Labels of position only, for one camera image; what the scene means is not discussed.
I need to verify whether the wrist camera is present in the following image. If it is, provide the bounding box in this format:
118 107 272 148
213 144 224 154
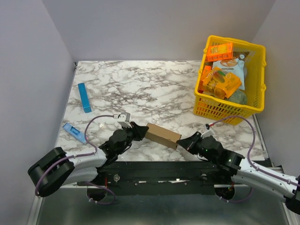
113 112 132 128
201 128 215 138

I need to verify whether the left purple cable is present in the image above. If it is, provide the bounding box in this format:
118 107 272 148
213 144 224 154
34 114 118 197

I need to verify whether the small orange packet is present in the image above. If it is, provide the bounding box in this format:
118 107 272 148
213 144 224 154
202 65 212 78

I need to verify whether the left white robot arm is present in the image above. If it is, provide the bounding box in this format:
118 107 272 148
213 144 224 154
28 122 149 197

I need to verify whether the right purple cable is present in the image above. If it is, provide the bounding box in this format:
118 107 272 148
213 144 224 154
205 115 300 188

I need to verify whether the long blue box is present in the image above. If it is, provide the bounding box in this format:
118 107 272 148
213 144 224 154
78 83 91 113

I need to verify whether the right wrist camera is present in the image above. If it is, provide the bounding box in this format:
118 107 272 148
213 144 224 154
201 128 215 138

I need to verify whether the orange snack box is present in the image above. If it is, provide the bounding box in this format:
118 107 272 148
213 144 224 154
206 42 233 62

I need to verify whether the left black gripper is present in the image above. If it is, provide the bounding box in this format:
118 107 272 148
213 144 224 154
117 122 149 156

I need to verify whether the orange mango snack bag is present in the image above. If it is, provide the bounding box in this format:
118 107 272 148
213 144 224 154
201 67 242 99

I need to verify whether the yellow plastic basket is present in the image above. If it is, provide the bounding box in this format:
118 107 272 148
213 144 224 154
193 35 267 125

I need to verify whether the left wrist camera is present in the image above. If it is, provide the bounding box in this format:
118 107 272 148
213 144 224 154
113 112 132 128

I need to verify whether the small blue box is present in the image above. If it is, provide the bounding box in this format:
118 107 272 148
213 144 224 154
63 123 87 144

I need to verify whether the light blue snack bag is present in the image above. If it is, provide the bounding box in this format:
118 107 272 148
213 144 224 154
212 58 245 90

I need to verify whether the purple cable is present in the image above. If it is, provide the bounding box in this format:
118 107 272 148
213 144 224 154
205 115 300 188
34 114 118 197

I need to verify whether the brown cardboard box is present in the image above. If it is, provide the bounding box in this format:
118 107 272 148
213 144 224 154
145 123 181 150

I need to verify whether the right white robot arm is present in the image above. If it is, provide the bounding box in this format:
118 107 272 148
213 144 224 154
176 132 300 214

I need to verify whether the green textured pouch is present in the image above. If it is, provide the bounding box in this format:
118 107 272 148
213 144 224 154
226 90 248 105

